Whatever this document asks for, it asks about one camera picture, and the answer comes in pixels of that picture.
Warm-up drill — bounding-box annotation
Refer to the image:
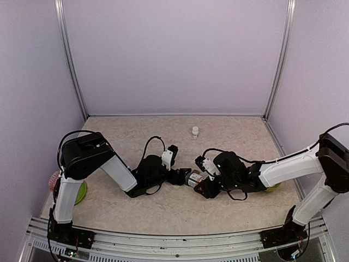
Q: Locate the front aluminium rail base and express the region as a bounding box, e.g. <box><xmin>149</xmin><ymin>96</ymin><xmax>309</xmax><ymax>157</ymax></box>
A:
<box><xmin>19</xmin><ymin>215</ymin><xmax>336</xmax><ymax>262</ymax></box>

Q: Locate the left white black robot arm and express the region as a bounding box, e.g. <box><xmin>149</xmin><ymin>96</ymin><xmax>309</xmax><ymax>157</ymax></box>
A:
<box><xmin>47</xmin><ymin>130</ymin><xmax>191</xmax><ymax>247</ymax></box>

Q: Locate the left aluminium frame post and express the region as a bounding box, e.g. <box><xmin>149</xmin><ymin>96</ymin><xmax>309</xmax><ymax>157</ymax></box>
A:
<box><xmin>54</xmin><ymin>0</ymin><xmax>89</xmax><ymax>121</ymax></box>

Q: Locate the aluminium frame post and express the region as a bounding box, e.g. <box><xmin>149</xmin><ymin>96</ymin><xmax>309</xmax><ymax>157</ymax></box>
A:
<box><xmin>54</xmin><ymin>0</ymin><xmax>89</xmax><ymax>121</ymax></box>
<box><xmin>263</xmin><ymin>0</ymin><xmax>297</xmax><ymax>122</ymax></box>

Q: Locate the green plate left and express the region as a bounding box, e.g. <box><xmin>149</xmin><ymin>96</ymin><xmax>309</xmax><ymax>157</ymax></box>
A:
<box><xmin>74</xmin><ymin>181</ymin><xmax>87</xmax><ymax>205</ymax></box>

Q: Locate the green bowl right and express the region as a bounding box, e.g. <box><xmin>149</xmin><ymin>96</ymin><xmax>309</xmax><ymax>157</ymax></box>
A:
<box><xmin>265</xmin><ymin>183</ymin><xmax>281</xmax><ymax>193</ymax></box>

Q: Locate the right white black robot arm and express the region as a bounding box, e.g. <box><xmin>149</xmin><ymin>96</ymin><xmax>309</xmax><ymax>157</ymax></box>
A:
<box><xmin>194</xmin><ymin>130</ymin><xmax>348</xmax><ymax>242</ymax></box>

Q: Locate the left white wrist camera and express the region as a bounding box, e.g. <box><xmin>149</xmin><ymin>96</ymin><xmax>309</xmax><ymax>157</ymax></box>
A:
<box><xmin>161</xmin><ymin>145</ymin><xmax>178</xmax><ymax>171</ymax></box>

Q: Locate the small white pill bottle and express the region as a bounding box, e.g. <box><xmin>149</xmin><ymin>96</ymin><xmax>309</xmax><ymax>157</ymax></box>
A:
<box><xmin>191</xmin><ymin>126</ymin><xmax>199</xmax><ymax>139</ymax></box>

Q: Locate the orange pill bottle grey cap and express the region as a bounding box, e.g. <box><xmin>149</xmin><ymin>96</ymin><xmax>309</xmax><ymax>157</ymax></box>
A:
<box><xmin>185</xmin><ymin>172</ymin><xmax>206</xmax><ymax>188</ymax></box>

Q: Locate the right aluminium frame post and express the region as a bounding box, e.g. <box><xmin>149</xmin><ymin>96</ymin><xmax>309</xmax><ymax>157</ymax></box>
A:
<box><xmin>263</xmin><ymin>0</ymin><xmax>297</xmax><ymax>122</ymax></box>

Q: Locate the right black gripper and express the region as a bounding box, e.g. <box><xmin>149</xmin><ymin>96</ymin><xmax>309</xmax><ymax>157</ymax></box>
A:
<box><xmin>195</xmin><ymin>174</ymin><xmax>239</xmax><ymax>198</ymax></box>

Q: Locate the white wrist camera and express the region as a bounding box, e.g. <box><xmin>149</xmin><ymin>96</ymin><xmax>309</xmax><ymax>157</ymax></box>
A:
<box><xmin>195</xmin><ymin>156</ymin><xmax>220</xmax><ymax>181</ymax></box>
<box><xmin>161</xmin><ymin>145</ymin><xmax>178</xmax><ymax>171</ymax></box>

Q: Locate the red patterned round tin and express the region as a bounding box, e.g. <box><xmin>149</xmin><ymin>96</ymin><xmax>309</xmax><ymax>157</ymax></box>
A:
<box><xmin>48</xmin><ymin>170</ymin><xmax>61</xmax><ymax>192</ymax></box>

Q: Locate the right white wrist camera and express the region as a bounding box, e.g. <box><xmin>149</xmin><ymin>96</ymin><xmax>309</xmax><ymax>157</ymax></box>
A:
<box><xmin>195</xmin><ymin>156</ymin><xmax>220</xmax><ymax>181</ymax></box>

